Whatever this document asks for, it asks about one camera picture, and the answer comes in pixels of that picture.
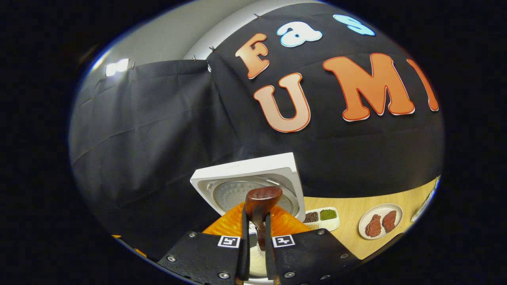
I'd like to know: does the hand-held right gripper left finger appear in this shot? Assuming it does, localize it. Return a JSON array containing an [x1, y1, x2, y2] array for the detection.
[[156, 202, 251, 285]]

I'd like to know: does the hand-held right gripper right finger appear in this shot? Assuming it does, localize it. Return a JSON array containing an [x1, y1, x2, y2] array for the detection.
[[265, 204, 361, 285]]

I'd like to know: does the white rice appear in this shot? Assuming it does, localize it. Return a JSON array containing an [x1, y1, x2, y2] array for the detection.
[[250, 237, 267, 277]]

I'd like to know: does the brown wooden spoon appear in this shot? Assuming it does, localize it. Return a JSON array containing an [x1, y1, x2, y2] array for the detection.
[[245, 186, 283, 252]]

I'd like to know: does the white rice cooker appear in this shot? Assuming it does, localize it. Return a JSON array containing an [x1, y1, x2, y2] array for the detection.
[[190, 152, 306, 285]]

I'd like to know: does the white divided condiment dish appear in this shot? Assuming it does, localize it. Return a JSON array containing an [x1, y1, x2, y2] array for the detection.
[[303, 207, 340, 232]]

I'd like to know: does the red meat patty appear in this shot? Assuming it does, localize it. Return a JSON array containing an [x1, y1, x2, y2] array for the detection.
[[382, 210, 398, 233], [365, 214, 383, 238]]

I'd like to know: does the round white plate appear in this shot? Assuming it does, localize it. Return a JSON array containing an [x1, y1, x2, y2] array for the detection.
[[358, 203, 404, 241]]

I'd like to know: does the black backdrop cloth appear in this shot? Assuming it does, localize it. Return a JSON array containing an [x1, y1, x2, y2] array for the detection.
[[69, 2, 444, 262]]

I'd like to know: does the row of black cloth clips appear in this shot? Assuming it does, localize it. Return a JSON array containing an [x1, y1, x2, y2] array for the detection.
[[191, 13, 263, 63]]

